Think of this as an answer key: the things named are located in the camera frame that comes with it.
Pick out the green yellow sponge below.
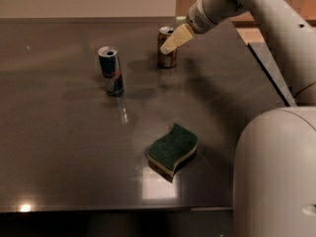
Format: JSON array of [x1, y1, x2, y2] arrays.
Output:
[[148, 123, 198, 178]]

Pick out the orange soda can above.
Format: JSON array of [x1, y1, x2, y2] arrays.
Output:
[[156, 26, 178, 69]]

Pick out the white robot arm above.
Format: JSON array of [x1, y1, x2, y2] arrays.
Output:
[[161, 0, 316, 237]]

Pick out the blue silver energy drink can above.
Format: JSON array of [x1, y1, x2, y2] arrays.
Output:
[[98, 46, 123, 96]]

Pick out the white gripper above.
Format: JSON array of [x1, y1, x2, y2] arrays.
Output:
[[160, 0, 217, 54]]

